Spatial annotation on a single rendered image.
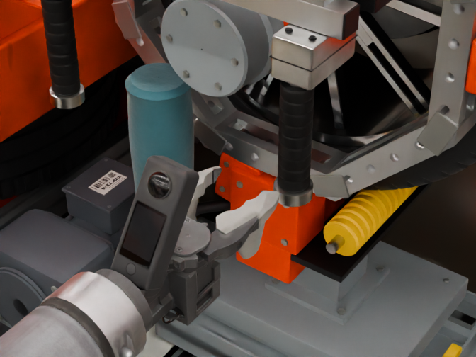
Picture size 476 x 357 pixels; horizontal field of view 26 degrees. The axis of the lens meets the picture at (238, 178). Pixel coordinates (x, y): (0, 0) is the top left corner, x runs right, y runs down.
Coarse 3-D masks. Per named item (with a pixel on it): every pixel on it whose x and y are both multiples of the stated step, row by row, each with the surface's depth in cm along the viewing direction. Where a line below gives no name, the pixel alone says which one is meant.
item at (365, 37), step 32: (416, 0) 131; (384, 32) 137; (352, 64) 164; (384, 64) 138; (256, 96) 153; (320, 96) 156; (352, 96) 156; (384, 96) 154; (416, 96) 137; (320, 128) 149; (352, 128) 147; (384, 128) 143
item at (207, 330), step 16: (464, 304) 187; (160, 320) 185; (176, 320) 182; (208, 320) 184; (224, 320) 183; (448, 320) 181; (464, 320) 179; (160, 336) 188; (176, 336) 185; (192, 336) 182; (208, 336) 179; (224, 336) 181; (240, 336) 181; (256, 336) 180; (448, 336) 180; (464, 336) 178; (192, 352) 184; (208, 352) 181; (224, 352) 178; (240, 352) 176; (256, 352) 178; (272, 352) 178; (432, 352) 178; (448, 352) 173; (464, 352) 176
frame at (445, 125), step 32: (128, 0) 145; (160, 0) 150; (448, 0) 115; (128, 32) 148; (160, 32) 152; (448, 32) 117; (448, 64) 119; (192, 96) 148; (448, 96) 121; (224, 128) 148; (256, 128) 149; (416, 128) 127; (448, 128) 123; (256, 160) 147; (320, 160) 145; (352, 160) 136; (384, 160) 132; (416, 160) 129; (320, 192) 141; (352, 192) 138
